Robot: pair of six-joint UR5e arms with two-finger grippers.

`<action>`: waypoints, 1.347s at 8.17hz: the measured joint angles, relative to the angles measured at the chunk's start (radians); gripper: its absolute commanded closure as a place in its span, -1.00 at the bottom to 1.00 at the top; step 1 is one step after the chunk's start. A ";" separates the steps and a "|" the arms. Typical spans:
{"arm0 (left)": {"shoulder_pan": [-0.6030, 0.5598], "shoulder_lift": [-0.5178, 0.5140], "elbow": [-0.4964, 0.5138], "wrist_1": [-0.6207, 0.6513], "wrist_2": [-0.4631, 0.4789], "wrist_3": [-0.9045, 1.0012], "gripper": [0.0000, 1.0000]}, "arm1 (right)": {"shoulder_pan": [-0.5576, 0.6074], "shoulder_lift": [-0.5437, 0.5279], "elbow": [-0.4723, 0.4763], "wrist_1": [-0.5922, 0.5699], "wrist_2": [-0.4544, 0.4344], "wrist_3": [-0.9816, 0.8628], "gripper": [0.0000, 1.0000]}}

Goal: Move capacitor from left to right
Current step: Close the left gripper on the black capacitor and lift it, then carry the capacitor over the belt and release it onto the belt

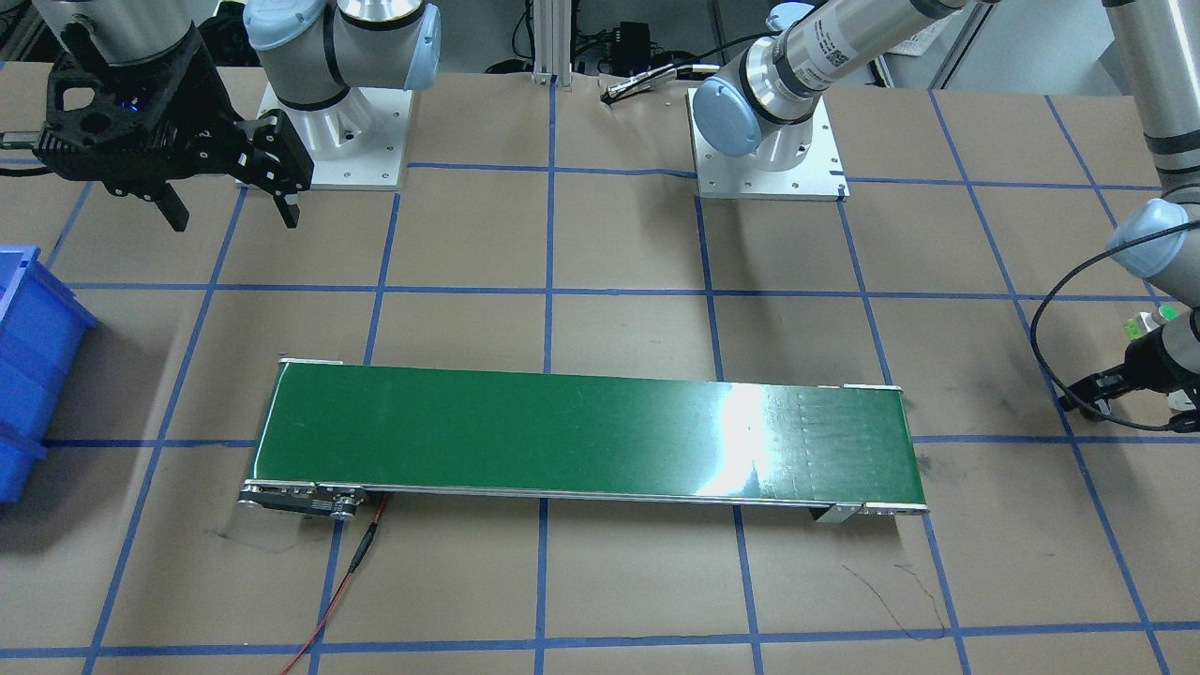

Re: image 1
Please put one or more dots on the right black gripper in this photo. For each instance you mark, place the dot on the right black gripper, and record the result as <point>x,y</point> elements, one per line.
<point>199,111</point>

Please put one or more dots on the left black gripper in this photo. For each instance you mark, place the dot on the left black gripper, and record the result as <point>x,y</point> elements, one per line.
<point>1155,359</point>

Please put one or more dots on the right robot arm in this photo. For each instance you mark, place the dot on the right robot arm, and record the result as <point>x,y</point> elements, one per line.
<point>312,52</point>

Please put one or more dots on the green push button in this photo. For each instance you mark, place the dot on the green push button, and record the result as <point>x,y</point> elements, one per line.
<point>1144,322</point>

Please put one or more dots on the blue plastic bin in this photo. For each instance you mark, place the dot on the blue plastic bin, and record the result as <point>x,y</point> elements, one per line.
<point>42,324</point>

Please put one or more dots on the green conveyor belt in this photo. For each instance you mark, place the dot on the green conveyor belt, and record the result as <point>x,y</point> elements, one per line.
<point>332,432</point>

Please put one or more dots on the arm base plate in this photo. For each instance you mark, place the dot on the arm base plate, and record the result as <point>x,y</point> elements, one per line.
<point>360,142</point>
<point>799,163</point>

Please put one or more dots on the aluminium frame post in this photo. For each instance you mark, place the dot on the aluminium frame post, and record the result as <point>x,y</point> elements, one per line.
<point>552,61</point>

